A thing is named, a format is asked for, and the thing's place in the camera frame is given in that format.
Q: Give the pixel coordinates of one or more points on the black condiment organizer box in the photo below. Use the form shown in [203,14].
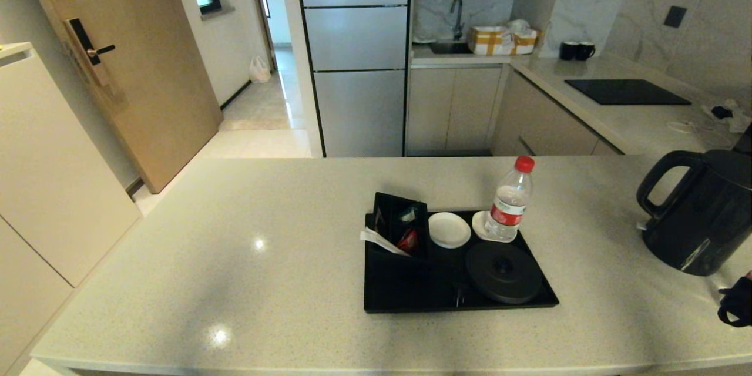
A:
[388,264]

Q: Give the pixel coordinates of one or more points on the black power adapter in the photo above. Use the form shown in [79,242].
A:
[721,111]

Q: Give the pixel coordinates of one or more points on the dark kitchen faucet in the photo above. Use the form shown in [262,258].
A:
[458,14]

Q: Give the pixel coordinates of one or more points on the white crumpled cloth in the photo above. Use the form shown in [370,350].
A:
[741,120]

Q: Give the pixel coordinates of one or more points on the round black kettle base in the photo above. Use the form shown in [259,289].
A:
[504,273]

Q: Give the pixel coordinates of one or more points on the white plastic bag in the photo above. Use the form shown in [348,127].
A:
[259,70]

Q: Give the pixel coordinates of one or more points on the black rectangular serving tray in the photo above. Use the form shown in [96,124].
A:
[399,294]

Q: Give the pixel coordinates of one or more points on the black induction cooktop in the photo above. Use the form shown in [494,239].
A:
[625,92]

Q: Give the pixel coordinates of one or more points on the steel kitchen sink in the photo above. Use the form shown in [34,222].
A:
[449,47]

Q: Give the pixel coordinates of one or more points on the pale paper packet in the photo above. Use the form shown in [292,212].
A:
[380,216]

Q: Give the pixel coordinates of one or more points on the black electronic door lock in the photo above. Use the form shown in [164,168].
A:
[82,41]

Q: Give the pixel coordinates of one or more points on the cardboard box with yellow tape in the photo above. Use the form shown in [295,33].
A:
[493,41]

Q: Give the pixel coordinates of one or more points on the white round coaster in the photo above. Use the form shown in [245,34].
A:
[449,229]
[480,229]

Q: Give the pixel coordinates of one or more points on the white paper stick sachet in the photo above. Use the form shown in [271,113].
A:
[382,241]

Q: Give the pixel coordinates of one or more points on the red plastic snack bag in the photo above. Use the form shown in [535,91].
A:
[408,239]

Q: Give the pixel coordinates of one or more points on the black electric kettle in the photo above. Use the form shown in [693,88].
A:
[705,229]

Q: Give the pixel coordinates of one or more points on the clear water bottle red cap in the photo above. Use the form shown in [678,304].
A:
[510,202]

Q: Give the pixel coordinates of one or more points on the black mug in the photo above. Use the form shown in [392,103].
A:
[586,50]
[567,50]

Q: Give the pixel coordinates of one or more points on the silver refrigerator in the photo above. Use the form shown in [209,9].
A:
[355,41]

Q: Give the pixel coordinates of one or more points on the black wall socket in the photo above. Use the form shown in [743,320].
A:
[675,16]

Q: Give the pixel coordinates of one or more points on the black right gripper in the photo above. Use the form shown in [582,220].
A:
[741,302]

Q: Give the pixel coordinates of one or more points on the light wooden door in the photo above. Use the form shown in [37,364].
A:
[135,70]

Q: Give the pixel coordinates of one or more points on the beige kitchen base cabinet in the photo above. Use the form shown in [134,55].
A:
[458,108]

